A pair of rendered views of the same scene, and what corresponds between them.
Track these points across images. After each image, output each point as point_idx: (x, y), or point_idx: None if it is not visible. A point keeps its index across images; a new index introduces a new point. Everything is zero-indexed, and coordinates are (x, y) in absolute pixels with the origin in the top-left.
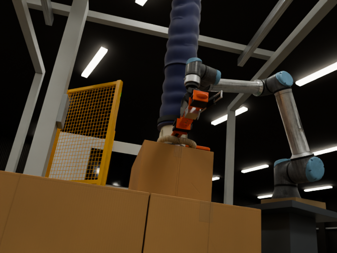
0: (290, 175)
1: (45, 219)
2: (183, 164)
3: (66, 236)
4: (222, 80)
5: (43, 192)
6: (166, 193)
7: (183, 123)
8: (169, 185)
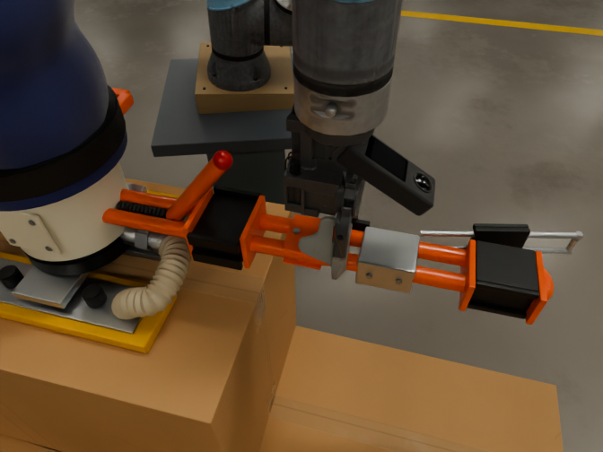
0: (274, 40)
1: None
2: (269, 316)
3: None
4: None
5: None
6: (263, 396)
7: (257, 233)
8: (263, 382)
